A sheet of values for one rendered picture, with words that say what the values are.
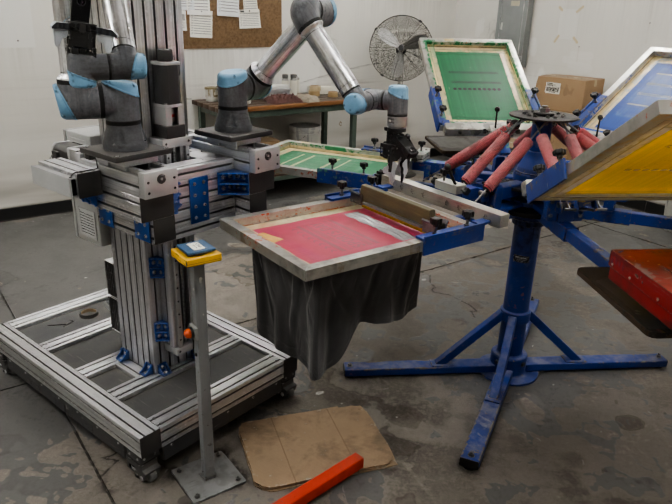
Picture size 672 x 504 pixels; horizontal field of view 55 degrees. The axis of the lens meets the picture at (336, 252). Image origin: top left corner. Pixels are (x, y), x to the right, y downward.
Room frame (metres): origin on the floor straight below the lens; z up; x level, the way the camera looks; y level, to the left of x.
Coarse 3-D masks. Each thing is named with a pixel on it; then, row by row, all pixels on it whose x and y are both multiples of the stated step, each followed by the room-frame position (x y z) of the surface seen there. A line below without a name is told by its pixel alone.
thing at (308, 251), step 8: (392, 224) 2.36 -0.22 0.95; (400, 224) 2.36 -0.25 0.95; (368, 232) 2.26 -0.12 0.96; (376, 232) 2.26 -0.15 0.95; (408, 232) 2.27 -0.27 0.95; (416, 232) 2.28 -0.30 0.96; (384, 240) 2.18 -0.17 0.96; (392, 240) 2.18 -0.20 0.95; (400, 240) 2.18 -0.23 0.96; (288, 248) 2.07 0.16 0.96; (296, 248) 2.07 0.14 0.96; (304, 248) 2.07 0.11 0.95; (312, 248) 2.08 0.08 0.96; (320, 248) 2.08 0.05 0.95; (360, 248) 2.09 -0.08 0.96; (368, 248) 2.09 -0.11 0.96; (296, 256) 2.00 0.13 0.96; (304, 256) 2.00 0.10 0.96; (312, 256) 2.00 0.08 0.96; (320, 256) 2.00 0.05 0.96; (328, 256) 2.01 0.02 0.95; (336, 256) 2.01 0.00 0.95
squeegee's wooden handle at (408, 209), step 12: (372, 192) 2.48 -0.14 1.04; (384, 192) 2.44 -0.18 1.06; (372, 204) 2.48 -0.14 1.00; (384, 204) 2.42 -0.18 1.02; (396, 204) 2.37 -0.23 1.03; (408, 204) 2.31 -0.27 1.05; (420, 204) 2.29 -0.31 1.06; (408, 216) 2.31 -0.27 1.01; (420, 216) 2.26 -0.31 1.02; (432, 216) 2.23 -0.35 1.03
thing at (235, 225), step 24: (240, 216) 2.30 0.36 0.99; (264, 216) 2.34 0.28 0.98; (288, 216) 2.40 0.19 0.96; (240, 240) 2.13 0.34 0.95; (264, 240) 2.05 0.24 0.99; (408, 240) 2.09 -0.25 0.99; (288, 264) 1.88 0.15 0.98; (312, 264) 1.85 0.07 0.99; (336, 264) 1.87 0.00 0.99; (360, 264) 1.92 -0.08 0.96
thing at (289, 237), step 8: (320, 216) 2.43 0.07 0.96; (328, 216) 2.43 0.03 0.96; (336, 216) 2.44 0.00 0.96; (344, 216) 2.44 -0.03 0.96; (376, 216) 2.45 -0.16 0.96; (288, 224) 2.32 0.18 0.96; (296, 224) 2.33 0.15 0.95; (304, 224) 2.33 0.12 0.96; (344, 224) 2.34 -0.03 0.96; (352, 224) 2.35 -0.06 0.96; (360, 224) 2.35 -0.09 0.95; (264, 232) 2.22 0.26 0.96; (272, 232) 2.23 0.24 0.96; (280, 232) 2.23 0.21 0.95; (288, 232) 2.23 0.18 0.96; (280, 240) 2.15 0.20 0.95; (288, 240) 2.15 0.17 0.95; (296, 240) 2.15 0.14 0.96; (304, 240) 2.15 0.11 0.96
